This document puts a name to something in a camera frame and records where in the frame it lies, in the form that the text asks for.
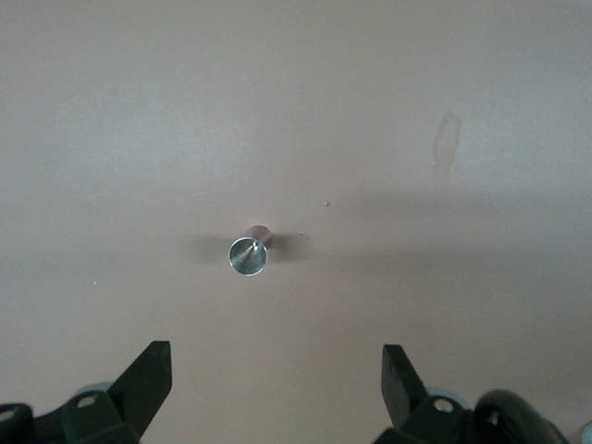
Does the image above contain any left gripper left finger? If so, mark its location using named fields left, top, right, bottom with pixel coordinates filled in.
left=0, top=340, right=173, bottom=444

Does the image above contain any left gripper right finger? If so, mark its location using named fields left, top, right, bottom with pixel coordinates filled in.
left=374, top=344, right=477, bottom=444

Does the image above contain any steel shaker cup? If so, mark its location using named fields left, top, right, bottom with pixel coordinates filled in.
left=228, top=225, right=274, bottom=277

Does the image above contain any brown table mat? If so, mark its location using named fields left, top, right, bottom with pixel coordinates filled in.
left=0, top=0, right=592, bottom=444

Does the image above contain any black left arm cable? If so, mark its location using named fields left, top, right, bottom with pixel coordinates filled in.
left=475, top=389, right=571, bottom=444

